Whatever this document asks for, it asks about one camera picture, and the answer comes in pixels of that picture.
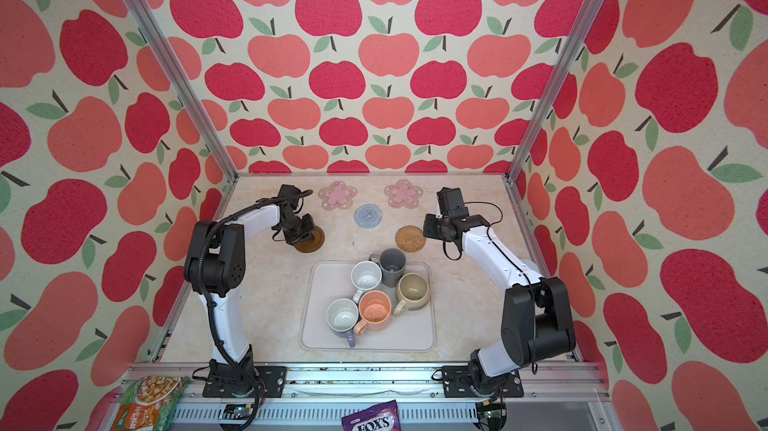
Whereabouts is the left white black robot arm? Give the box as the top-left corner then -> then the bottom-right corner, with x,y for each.
184,184 -> 316,401

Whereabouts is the brown round wooden coaster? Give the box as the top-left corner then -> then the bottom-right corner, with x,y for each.
295,227 -> 325,254

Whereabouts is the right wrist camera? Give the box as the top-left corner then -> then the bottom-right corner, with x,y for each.
436,187 -> 469,219

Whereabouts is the purple Fox's candy bag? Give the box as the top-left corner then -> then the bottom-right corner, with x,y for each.
341,400 -> 401,431

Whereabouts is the left aluminium frame post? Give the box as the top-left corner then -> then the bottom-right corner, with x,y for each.
123,0 -> 238,185

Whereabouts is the green snack bag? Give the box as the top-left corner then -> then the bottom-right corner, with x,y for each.
111,375 -> 189,431

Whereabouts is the aluminium frame post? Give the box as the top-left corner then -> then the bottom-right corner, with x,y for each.
504,0 -> 605,188
123,0 -> 238,185

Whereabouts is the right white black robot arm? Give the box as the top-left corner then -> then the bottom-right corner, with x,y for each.
423,214 -> 576,398

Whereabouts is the aluminium front rail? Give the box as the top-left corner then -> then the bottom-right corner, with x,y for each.
101,361 -> 619,431

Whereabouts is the pink flower coaster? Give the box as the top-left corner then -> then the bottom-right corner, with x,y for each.
318,180 -> 357,211
384,179 -> 423,209

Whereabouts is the right aluminium frame post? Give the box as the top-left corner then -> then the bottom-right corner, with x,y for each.
504,0 -> 605,188

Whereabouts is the tan round rattan coaster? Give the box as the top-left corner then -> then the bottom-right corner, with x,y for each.
395,225 -> 426,253

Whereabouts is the orange mug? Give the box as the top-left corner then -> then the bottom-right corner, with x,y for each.
353,290 -> 392,336

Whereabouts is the grey round woven coaster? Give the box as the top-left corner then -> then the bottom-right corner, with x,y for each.
354,204 -> 383,229

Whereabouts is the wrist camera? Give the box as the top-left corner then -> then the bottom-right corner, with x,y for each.
436,187 -> 469,219
277,184 -> 302,213

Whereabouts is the white mug purple handle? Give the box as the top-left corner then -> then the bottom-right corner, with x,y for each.
326,298 -> 360,348

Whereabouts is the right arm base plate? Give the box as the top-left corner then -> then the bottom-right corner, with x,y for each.
432,365 -> 525,399

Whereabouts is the white mug upper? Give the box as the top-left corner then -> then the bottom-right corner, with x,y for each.
350,261 -> 382,304

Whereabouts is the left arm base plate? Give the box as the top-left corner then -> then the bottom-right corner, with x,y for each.
202,362 -> 287,399

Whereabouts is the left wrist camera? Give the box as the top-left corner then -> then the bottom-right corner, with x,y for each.
277,184 -> 302,213

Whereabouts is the dark grey mug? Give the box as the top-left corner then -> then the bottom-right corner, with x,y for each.
369,248 -> 407,288

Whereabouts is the white plastic tray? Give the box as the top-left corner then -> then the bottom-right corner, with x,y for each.
299,260 -> 436,352

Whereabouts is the beige mug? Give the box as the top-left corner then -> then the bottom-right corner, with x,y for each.
392,273 -> 431,317

